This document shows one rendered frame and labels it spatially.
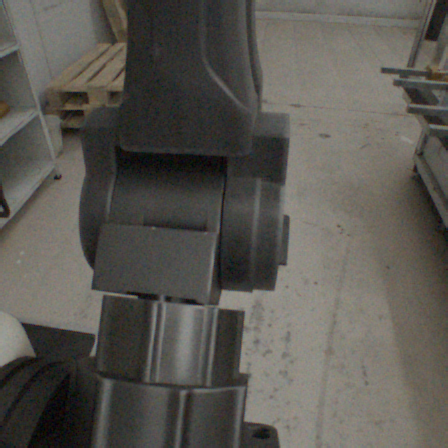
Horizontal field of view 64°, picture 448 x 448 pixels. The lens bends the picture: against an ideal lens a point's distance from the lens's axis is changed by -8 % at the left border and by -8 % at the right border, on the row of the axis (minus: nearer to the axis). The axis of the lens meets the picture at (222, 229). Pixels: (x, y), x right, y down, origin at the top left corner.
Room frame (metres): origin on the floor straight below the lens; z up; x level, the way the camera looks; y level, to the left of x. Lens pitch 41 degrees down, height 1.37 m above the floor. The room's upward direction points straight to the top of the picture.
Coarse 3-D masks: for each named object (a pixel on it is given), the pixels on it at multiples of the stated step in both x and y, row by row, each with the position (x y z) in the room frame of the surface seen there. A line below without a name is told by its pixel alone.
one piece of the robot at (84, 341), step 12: (24, 324) 0.23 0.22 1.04; (36, 324) 0.22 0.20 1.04; (48, 324) 0.23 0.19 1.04; (60, 324) 0.23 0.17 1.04; (36, 336) 0.21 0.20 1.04; (48, 336) 0.21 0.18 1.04; (60, 336) 0.21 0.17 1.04; (72, 336) 0.21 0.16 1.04; (84, 336) 0.21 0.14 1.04; (96, 336) 0.21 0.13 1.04; (36, 348) 0.20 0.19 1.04; (48, 348) 0.20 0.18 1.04; (60, 348) 0.20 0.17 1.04; (72, 348) 0.20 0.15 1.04; (84, 348) 0.20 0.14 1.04; (60, 360) 0.18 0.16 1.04; (72, 360) 0.18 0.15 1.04
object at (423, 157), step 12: (420, 144) 2.15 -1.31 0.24; (432, 144) 2.06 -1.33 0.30; (420, 156) 2.13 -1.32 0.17; (432, 156) 2.00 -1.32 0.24; (420, 168) 2.03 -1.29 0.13; (432, 168) 1.94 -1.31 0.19; (444, 168) 1.80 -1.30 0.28; (420, 180) 2.02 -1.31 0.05; (432, 180) 1.84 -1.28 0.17; (444, 180) 1.75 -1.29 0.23; (432, 192) 1.76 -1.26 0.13; (444, 192) 1.69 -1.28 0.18; (432, 204) 1.75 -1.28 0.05; (444, 204) 1.60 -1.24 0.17; (444, 216) 1.54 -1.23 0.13
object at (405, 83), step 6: (396, 78) 1.63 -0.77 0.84; (402, 78) 1.63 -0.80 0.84; (396, 84) 1.62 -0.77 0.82; (402, 84) 1.61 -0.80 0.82; (408, 84) 1.61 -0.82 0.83; (414, 84) 1.61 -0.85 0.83; (420, 84) 1.60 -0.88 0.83; (426, 84) 1.60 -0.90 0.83; (432, 84) 1.60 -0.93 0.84; (438, 84) 1.59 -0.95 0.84; (444, 84) 1.59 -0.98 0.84; (444, 90) 1.59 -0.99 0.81
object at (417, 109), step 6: (408, 108) 1.37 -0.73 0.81; (414, 108) 1.37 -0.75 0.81; (420, 108) 1.36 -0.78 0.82; (426, 108) 1.36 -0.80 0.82; (432, 108) 1.36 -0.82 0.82; (438, 108) 1.36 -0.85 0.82; (444, 108) 1.36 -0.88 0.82; (420, 114) 1.36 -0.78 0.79; (426, 114) 1.36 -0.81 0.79; (432, 114) 1.36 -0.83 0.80; (438, 114) 1.35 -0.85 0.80; (444, 114) 1.35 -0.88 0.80
